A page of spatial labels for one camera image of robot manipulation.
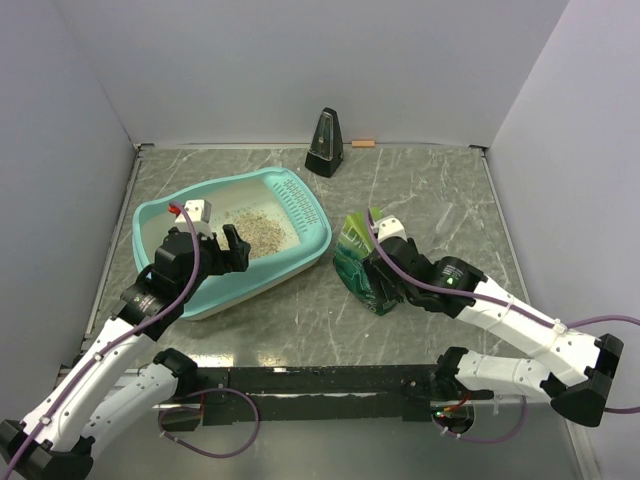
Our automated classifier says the green litter bag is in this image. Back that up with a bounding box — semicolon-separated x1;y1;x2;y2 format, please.
333;211;398;316

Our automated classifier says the teal litter box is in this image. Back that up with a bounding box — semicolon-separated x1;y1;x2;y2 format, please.
132;167;332;321

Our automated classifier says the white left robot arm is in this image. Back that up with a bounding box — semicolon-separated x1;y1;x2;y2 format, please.
1;224;250;479

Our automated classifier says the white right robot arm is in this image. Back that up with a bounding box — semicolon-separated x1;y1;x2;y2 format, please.
365;236;624;427

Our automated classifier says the cat litter pile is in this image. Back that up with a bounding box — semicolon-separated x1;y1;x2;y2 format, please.
223;209;287;260

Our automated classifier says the small orange block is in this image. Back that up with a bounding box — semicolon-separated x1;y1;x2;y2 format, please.
351;140;376;148

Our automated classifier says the black metronome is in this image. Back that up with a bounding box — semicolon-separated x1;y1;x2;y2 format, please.
305;107;344;178

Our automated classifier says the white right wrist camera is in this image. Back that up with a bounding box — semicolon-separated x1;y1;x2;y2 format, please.
374;215;407;243

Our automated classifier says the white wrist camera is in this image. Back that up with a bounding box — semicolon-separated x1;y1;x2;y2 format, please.
374;215;407;243
168;199;213;238

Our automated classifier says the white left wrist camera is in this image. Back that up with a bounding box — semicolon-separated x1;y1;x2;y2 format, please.
168;199;213;238

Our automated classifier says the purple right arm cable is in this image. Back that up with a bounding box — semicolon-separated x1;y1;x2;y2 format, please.
366;207;640;445

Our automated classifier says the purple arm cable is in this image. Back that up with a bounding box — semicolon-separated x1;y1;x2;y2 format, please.
7;202;260;469
366;207;640;445

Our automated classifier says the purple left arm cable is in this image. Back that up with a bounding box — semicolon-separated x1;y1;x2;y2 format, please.
7;202;260;469

